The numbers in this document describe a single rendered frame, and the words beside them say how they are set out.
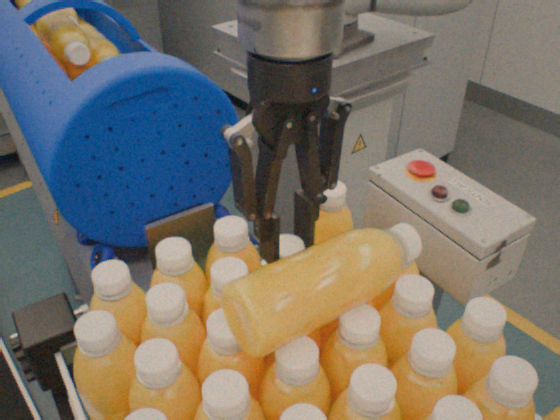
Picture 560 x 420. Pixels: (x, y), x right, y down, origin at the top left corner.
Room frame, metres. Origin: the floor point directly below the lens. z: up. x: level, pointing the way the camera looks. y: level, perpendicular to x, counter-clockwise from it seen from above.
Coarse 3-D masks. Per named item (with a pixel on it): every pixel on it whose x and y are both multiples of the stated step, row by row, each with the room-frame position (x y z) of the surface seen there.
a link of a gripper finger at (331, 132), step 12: (336, 96) 0.48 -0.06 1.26; (348, 108) 0.46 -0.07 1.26; (324, 120) 0.47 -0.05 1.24; (336, 120) 0.46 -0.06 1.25; (324, 132) 0.47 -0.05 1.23; (336, 132) 0.46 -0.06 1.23; (324, 144) 0.47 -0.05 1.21; (336, 144) 0.46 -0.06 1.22; (324, 156) 0.46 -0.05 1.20; (336, 156) 0.46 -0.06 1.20; (324, 168) 0.47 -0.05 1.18; (336, 168) 0.46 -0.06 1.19; (336, 180) 0.46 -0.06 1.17
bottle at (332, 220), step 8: (344, 200) 0.55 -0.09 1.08; (320, 208) 0.54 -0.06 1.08; (328, 208) 0.53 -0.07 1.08; (336, 208) 0.53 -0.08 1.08; (344, 208) 0.55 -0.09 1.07; (320, 216) 0.53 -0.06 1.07; (328, 216) 0.53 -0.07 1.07; (336, 216) 0.53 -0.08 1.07; (344, 216) 0.54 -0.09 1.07; (320, 224) 0.53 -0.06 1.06; (328, 224) 0.52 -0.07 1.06; (336, 224) 0.53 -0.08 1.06; (344, 224) 0.53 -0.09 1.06; (352, 224) 0.54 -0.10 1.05; (320, 232) 0.52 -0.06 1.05; (328, 232) 0.52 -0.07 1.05; (336, 232) 0.52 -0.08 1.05; (320, 240) 0.52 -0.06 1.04
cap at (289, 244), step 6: (282, 240) 0.45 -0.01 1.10; (288, 240) 0.45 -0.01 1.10; (294, 240) 0.45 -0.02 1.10; (300, 240) 0.45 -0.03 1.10; (282, 246) 0.44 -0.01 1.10; (288, 246) 0.44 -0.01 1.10; (294, 246) 0.44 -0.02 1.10; (300, 246) 0.44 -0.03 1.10; (282, 252) 0.43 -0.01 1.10; (288, 252) 0.43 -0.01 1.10; (294, 252) 0.43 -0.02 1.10; (282, 258) 0.42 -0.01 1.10
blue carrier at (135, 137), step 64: (0, 0) 1.09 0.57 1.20; (64, 0) 0.96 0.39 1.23; (0, 64) 0.90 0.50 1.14; (128, 64) 0.64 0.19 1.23; (64, 128) 0.57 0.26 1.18; (128, 128) 0.61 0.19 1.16; (192, 128) 0.65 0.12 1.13; (64, 192) 0.55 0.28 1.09; (128, 192) 0.60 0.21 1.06; (192, 192) 0.65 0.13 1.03
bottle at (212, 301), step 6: (210, 288) 0.40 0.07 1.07; (210, 294) 0.40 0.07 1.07; (216, 294) 0.39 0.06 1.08; (204, 300) 0.40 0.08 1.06; (210, 300) 0.39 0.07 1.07; (216, 300) 0.39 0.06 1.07; (204, 306) 0.39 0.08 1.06; (210, 306) 0.38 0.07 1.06; (216, 306) 0.38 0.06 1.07; (204, 312) 0.39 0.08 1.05; (210, 312) 0.38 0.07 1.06; (204, 318) 0.38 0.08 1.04; (204, 324) 0.38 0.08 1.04
